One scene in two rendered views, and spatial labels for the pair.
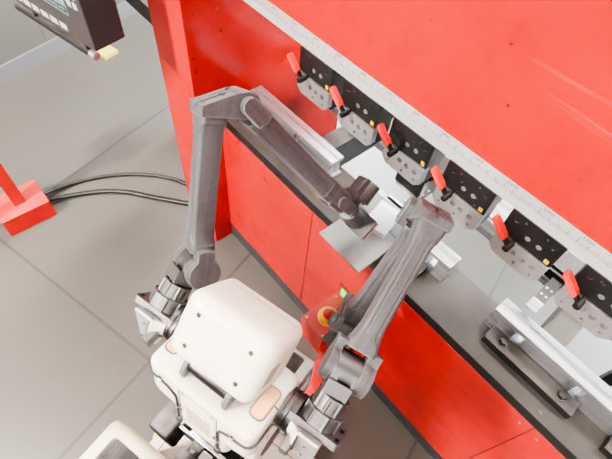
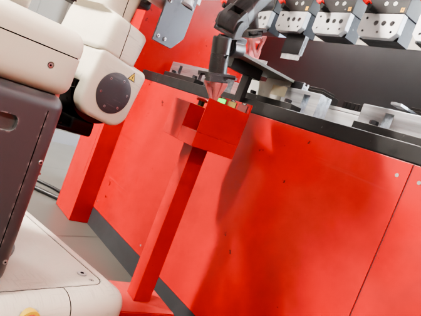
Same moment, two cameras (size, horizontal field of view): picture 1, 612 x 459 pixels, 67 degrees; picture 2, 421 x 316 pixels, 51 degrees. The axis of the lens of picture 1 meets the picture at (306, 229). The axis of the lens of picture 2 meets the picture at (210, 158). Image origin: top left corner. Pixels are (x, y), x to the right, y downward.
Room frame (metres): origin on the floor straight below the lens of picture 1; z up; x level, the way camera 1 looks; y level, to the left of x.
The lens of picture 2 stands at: (-0.78, -0.42, 0.75)
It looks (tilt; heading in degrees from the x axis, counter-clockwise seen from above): 4 degrees down; 9
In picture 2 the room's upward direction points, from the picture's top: 21 degrees clockwise
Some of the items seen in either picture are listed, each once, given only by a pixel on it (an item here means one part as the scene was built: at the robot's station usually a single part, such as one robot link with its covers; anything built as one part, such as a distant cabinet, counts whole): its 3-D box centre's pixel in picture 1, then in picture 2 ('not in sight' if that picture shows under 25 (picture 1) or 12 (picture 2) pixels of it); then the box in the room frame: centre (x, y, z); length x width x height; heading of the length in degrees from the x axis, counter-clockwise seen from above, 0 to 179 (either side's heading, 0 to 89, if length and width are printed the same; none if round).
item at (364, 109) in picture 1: (366, 109); (267, 14); (1.12, -0.14, 1.26); 0.15 x 0.09 x 0.17; 46
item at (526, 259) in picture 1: (532, 239); (390, 17); (0.71, -0.57, 1.26); 0.15 x 0.09 x 0.17; 46
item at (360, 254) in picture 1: (368, 230); (254, 66); (0.86, -0.20, 1.00); 0.26 x 0.18 x 0.01; 136
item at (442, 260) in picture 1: (406, 231); (283, 100); (0.93, -0.34, 0.92); 0.39 x 0.06 x 0.10; 46
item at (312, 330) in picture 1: (338, 329); (206, 118); (0.62, -0.15, 0.75); 0.20 x 0.16 x 0.18; 44
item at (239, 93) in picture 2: not in sight; (235, 91); (0.83, -0.17, 0.88); 0.14 x 0.04 x 0.22; 136
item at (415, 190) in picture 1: (410, 182); (293, 47); (0.97, -0.30, 1.13); 0.10 x 0.02 x 0.10; 46
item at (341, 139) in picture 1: (373, 127); not in sight; (1.56, -0.24, 0.81); 0.64 x 0.08 x 0.14; 136
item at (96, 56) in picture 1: (53, 23); not in sight; (1.44, 0.98, 1.20); 0.45 x 0.03 x 0.08; 58
